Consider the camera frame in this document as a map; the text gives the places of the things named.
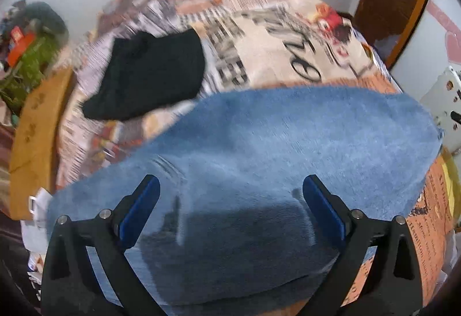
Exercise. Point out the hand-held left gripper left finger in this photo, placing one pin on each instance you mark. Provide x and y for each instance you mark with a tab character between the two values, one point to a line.
138	208

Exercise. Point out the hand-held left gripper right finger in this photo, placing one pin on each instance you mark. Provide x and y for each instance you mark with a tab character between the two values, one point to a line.
324	212

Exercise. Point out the blue denim pants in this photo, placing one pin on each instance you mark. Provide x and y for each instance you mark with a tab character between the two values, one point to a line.
270	143

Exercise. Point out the black pants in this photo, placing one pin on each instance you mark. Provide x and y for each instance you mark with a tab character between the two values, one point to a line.
151	74

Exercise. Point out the white printed board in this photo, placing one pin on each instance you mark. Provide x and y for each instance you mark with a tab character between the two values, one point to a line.
441	103

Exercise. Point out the green fabric bag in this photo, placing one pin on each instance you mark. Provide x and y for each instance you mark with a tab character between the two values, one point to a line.
30	65

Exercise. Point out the printed blanket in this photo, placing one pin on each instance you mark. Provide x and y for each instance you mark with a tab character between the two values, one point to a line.
273	38

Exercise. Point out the orange box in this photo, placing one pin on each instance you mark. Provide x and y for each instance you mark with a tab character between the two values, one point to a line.
19	47

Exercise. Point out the grey bolster pillow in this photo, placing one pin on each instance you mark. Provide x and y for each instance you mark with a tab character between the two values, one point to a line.
45	19

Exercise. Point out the white heart print sliding door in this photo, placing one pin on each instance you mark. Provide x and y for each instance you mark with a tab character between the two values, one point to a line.
437	24

